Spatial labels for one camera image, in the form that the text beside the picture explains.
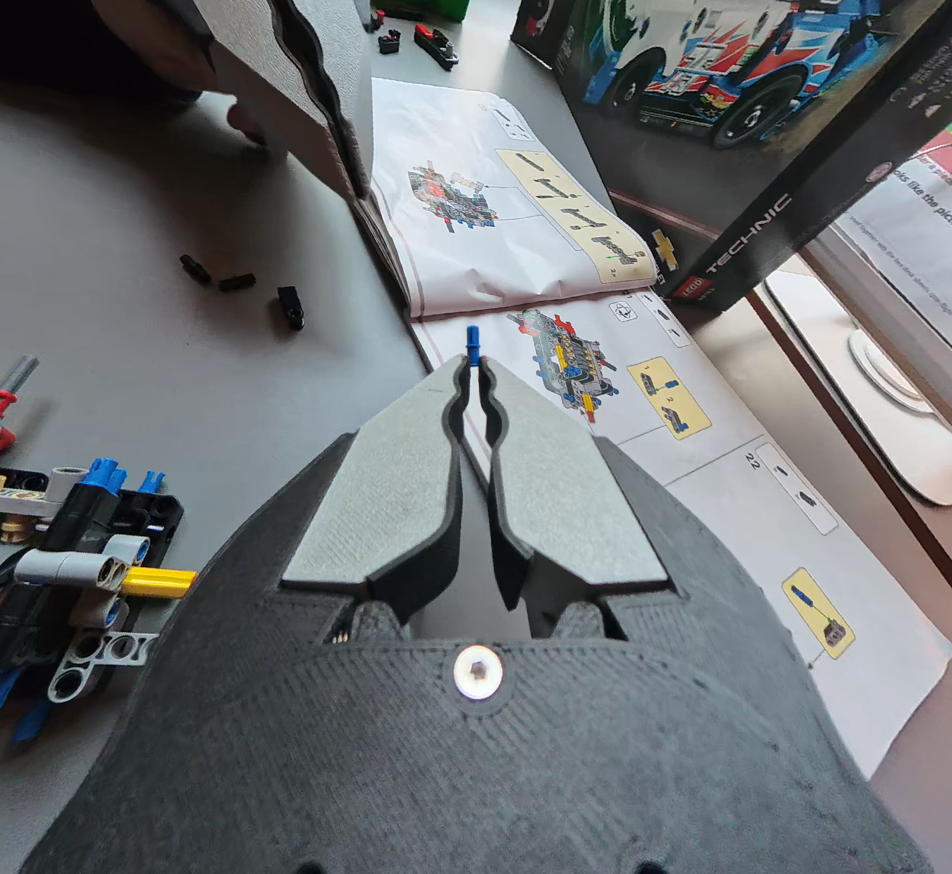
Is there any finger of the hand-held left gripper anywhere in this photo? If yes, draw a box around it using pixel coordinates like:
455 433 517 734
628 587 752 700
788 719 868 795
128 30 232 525
151 0 372 201
292 0 374 185

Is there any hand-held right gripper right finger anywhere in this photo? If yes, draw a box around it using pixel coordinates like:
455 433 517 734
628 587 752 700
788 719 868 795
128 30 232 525
477 355 669 641

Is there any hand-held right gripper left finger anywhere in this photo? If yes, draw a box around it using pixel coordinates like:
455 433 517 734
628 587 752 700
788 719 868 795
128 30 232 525
281 355 473 628

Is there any long red black lego piece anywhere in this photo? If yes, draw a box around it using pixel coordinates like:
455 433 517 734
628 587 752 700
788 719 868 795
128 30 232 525
414 25 461 70

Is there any lego instruction booklet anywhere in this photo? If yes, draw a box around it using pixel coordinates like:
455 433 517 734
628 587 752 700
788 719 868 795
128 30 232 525
356 77 952 780

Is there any partly built lego assembly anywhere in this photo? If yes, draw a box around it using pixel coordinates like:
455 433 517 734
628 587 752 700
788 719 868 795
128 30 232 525
0 355 199 743

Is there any lego set box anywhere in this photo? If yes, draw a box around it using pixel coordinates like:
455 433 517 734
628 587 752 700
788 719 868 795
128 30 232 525
509 0 952 315

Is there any person's left hand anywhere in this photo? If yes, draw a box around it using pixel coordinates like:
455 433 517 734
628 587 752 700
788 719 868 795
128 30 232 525
76 0 269 148

